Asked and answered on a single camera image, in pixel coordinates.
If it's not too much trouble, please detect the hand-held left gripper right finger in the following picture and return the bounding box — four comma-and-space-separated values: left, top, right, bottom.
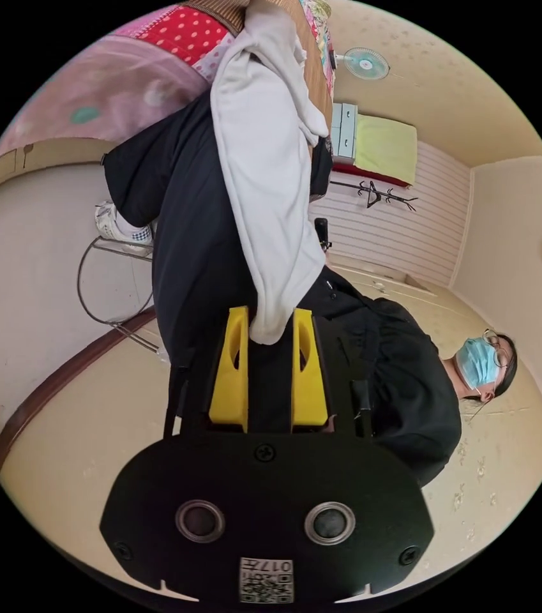
291, 308, 331, 428

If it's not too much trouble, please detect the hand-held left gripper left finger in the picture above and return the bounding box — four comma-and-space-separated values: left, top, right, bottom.
207, 307, 251, 426

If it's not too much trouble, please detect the white long sleeve shirt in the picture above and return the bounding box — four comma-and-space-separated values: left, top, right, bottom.
210, 0, 335, 347

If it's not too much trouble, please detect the person's body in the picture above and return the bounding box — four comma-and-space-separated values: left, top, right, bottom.
94, 89, 518, 490

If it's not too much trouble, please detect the black coat rack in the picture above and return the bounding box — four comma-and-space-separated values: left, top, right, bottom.
329, 179, 419, 213

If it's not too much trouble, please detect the white drawer cabinet with cloth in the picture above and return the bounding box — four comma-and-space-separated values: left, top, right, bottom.
330, 102, 419, 188

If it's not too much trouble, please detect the bed with pink patchwork quilt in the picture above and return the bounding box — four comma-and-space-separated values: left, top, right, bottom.
0, 0, 336, 204

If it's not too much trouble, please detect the metal frame stool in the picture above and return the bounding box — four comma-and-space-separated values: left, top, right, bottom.
77, 236, 162, 356

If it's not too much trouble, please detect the wall fan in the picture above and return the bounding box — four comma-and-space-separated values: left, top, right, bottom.
335, 46, 391, 81

